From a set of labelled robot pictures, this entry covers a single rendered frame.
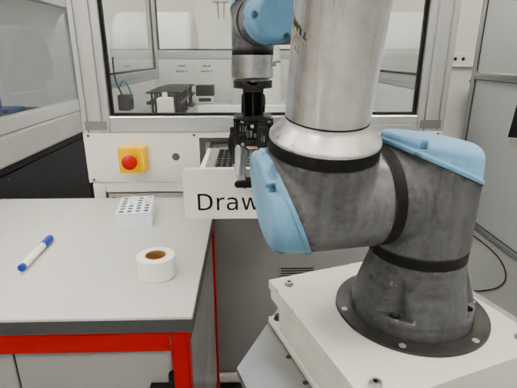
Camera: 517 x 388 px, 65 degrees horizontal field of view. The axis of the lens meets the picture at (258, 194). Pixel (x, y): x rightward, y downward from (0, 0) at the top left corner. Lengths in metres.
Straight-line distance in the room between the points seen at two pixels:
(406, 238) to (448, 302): 0.09
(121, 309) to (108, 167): 0.62
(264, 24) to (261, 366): 0.47
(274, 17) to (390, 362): 0.47
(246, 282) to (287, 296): 0.78
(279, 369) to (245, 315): 0.85
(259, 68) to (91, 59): 0.59
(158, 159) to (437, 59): 0.82
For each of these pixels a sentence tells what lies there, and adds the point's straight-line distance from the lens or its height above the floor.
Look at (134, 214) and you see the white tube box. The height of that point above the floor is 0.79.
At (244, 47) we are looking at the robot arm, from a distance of 0.74.
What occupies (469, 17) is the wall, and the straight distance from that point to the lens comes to 4.83.
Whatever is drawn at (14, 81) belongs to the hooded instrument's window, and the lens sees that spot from 1.71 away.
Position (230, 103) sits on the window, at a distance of 1.18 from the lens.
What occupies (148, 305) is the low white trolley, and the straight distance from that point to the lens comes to 0.72.
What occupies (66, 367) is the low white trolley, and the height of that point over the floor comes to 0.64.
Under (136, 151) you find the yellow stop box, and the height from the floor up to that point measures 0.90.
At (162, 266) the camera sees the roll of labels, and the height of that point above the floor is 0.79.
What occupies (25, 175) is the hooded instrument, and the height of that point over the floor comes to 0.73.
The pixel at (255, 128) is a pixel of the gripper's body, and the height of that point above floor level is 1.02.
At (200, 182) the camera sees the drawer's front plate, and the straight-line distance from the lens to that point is 0.86.
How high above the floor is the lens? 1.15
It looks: 19 degrees down
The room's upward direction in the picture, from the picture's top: straight up
